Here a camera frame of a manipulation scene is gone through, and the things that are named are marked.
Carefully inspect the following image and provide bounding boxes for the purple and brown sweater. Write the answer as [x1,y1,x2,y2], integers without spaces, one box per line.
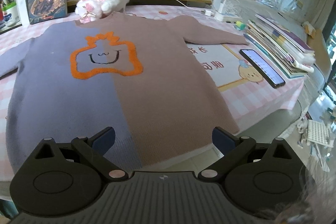
[1,12,246,171]

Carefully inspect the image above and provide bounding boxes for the black smartphone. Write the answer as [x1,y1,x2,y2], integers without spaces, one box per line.
[238,49,285,89]

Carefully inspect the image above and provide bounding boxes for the stack of books on table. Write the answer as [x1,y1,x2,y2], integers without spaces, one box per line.
[245,14,315,79]

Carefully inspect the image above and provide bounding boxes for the white green-lid pen jar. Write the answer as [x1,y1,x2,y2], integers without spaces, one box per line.
[2,2,19,27]

